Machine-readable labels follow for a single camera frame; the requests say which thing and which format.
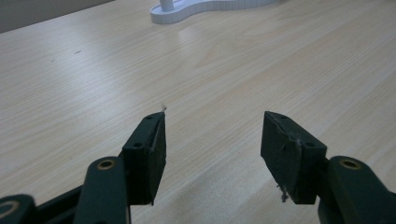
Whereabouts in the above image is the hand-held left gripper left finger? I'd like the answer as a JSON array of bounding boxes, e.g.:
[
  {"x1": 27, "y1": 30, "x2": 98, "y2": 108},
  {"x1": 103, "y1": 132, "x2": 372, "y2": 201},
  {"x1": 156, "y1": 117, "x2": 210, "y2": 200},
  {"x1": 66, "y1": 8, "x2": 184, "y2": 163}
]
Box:
[{"x1": 74, "y1": 111, "x2": 167, "y2": 224}]

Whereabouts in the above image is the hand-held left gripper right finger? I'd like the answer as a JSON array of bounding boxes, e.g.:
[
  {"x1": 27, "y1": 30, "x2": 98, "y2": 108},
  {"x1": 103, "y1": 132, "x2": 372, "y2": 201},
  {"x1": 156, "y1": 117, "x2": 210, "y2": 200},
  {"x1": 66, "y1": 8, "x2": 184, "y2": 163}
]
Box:
[{"x1": 260, "y1": 110, "x2": 396, "y2": 224}]

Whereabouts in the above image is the white ribbed stand base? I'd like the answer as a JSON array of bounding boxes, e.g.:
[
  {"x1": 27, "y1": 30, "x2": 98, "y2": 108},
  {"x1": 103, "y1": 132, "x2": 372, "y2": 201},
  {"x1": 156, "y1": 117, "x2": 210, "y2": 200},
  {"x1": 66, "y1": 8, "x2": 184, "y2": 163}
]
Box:
[{"x1": 149, "y1": 0, "x2": 278, "y2": 25}]

